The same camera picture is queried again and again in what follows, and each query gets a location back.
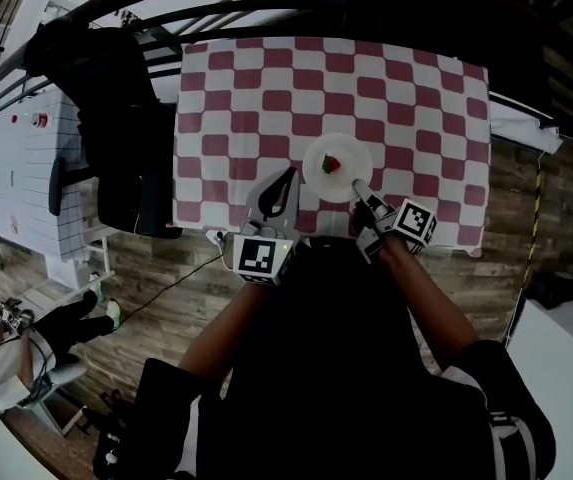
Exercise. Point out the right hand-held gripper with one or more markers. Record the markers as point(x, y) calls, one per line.
point(416, 223)

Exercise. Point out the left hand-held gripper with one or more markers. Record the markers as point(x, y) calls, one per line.
point(258, 260)

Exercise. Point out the white round plate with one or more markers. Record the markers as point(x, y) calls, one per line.
point(353, 155)

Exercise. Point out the red strawberry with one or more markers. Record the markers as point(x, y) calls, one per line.
point(331, 164)

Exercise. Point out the person's left forearm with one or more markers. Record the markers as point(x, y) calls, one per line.
point(221, 328)

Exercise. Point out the person's right forearm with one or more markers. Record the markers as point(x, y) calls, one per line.
point(426, 303)

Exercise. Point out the red white checkered tablecloth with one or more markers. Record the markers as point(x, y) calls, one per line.
point(266, 118)

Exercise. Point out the black office chair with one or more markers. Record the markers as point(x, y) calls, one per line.
point(116, 143)

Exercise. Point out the white flat board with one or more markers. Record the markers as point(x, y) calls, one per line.
point(516, 128)

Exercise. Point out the person's black clothing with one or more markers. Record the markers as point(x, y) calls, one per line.
point(326, 378)

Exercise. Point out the white stool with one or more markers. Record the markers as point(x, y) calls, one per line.
point(101, 258)

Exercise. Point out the black box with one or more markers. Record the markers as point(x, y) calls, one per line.
point(556, 290)

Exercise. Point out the black curved chair back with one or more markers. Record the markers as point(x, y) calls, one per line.
point(57, 188)

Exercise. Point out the small red cup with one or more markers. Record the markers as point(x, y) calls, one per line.
point(43, 120)

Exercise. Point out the white gridded table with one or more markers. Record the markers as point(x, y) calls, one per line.
point(21, 178)

